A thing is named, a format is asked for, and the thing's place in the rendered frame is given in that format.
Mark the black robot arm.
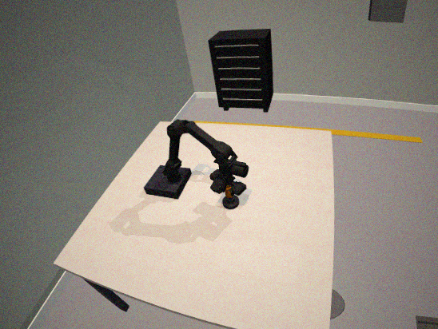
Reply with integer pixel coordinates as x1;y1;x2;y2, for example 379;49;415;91
162;120;249;194

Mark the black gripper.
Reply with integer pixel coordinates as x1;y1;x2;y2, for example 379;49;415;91
209;169;247;196

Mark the orange knob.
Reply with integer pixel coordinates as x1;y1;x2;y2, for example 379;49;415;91
225;185;233;198

